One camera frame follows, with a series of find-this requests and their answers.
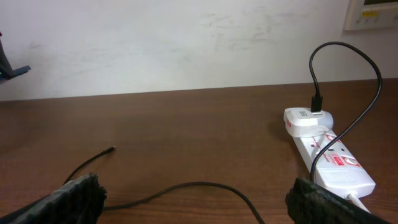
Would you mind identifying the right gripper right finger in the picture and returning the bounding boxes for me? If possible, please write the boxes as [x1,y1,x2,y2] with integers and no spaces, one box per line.
[285,178,389,224]

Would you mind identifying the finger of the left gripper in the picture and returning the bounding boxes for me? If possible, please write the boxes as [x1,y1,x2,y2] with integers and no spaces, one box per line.
[0,41,31,84]

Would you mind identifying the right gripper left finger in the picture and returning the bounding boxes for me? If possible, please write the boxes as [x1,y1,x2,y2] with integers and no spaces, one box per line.
[1,173,106,224]

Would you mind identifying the white USB charger plug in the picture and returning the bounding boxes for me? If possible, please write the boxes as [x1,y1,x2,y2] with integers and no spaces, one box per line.
[284,108,333,138]

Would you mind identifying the white power strip cord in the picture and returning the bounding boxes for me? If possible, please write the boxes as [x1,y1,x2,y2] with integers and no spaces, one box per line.
[346,192,371,214]

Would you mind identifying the white wall control panel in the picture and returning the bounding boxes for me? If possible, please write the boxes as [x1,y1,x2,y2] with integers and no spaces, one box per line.
[343,0,397,31]

